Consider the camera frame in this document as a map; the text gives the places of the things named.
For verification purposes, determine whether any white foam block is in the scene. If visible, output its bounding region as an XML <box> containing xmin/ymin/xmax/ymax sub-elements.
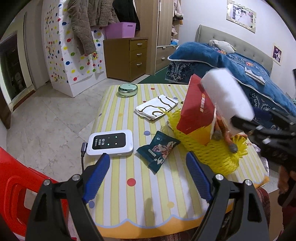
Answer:
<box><xmin>201</xmin><ymin>68</ymin><xmax>254</xmax><ymax>121</ymax></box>

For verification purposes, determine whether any orange knitted glove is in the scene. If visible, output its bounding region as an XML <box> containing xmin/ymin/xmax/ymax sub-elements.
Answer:
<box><xmin>212</xmin><ymin>115</ymin><xmax>238</xmax><ymax>154</ymax></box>

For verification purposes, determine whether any yellow foam fruit net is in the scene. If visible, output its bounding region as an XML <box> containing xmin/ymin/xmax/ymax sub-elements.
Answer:
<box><xmin>163</xmin><ymin>109</ymin><xmax>248</xmax><ymax>176</ymax></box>

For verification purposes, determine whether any red cardboard box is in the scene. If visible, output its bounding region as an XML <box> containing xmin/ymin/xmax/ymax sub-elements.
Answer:
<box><xmin>177</xmin><ymin>74</ymin><xmax>216</xmax><ymax>146</ymax></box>

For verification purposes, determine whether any dark green snack packet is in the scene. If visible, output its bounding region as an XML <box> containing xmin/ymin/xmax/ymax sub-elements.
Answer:
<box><xmin>137</xmin><ymin>131</ymin><xmax>180</xmax><ymax>174</ymax></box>

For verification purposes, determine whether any white plastic bag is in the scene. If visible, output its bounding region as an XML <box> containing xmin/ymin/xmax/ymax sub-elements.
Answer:
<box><xmin>134</xmin><ymin>95</ymin><xmax>179</xmax><ymax>121</ymax></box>

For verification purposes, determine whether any right hand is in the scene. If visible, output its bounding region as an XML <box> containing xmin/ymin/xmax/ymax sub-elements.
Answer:
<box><xmin>278</xmin><ymin>166</ymin><xmax>296</xmax><ymax>193</ymax></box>

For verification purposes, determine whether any red plastic stool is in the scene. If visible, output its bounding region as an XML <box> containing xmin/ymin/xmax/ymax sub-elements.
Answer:
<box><xmin>0</xmin><ymin>146</ymin><xmax>78</xmax><ymax>241</ymax></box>

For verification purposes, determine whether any folded white cloth on bed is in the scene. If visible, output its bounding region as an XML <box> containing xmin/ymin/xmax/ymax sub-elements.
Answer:
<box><xmin>244</xmin><ymin>68</ymin><xmax>265</xmax><ymax>85</ymax></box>

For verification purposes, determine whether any yellow striped tablecloth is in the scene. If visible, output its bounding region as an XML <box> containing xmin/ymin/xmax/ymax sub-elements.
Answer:
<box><xmin>90</xmin><ymin>84</ymin><xmax>269</xmax><ymax>238</ymax></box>

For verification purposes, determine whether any white pillow on bed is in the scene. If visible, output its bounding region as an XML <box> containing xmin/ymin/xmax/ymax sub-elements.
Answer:
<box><xmin>208</xmin><ymin>39</ymin><xmax>237</xmax><ymax>53</ymax></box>

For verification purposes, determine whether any white portable wifi router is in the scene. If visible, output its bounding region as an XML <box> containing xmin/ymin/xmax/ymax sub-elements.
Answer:
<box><xmin>86</xmin><ymin>130</ymin><xmax>134</xmax><ymax>157</ymax></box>

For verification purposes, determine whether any blue floral bed blanket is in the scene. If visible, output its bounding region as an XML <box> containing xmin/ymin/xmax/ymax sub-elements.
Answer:
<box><xmin>165</xmin><ymin>42</ymin><xmax>295</xmax><ymax>116</ymax></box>

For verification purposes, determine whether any polka dot white cabinet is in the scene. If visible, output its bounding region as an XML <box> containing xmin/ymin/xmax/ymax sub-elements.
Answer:
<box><xmin>42</xmin><ymin>1</ymin><xmax>106</xmax><ymax>97</ymax></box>

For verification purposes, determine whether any round green tin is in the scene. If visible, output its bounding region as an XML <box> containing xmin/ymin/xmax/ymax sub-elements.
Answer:
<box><xmin>118</xmin><ymin>83</ymin><xmax>138</xmax><ymax>97</ymax></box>

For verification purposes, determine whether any wooden wardrobe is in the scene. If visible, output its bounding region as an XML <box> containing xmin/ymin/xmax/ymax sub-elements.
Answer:
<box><xmin>135</xmin><ymin>0</ymin><xmax>184</xmax><ymax>75</ymax></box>

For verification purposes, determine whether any brown wooden drawer cabinet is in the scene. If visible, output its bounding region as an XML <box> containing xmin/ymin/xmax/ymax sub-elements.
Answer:
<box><xmin>103</xmin><ymin>38</ymin><xmax>148</xmax><ymax>82</ymax></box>

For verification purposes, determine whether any purple plastic basket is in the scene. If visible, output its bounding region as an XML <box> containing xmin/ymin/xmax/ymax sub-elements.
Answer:
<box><xmin>105</xmin><ymin>22</ymin><xmax>136</xmax><ymax>39</ymax></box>

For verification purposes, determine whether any black hanging garment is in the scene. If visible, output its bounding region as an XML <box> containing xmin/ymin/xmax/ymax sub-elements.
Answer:
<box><xmin>112</xmin><ymin>0</ymin><xmax>140</xmax><ymax>31</ymax></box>

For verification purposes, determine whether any brown quilted jacket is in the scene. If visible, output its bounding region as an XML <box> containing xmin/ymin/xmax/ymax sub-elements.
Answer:
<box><xmin>67</xmin><ymin>0</ymin><xmax>119</xmax><ymax>55</ymax></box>

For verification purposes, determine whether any small wall picture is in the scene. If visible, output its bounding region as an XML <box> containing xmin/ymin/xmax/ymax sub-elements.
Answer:
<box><xmin>272</xmin><ymin>45</ymin><xmax>282</xmax><ymax>65</ymax></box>

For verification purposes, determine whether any black usb cable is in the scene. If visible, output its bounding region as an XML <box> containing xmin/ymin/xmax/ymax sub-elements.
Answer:
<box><xmin>80</xmin><ymin>141</ymin><xmax>88</xmax><ymax>173</ymax></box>

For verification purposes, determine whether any large wall poster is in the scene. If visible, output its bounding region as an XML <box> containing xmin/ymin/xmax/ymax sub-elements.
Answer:
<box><xmin>226</xmin><ymin>1</ymin><xmax>256</xmax><ymax>33</ymax></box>

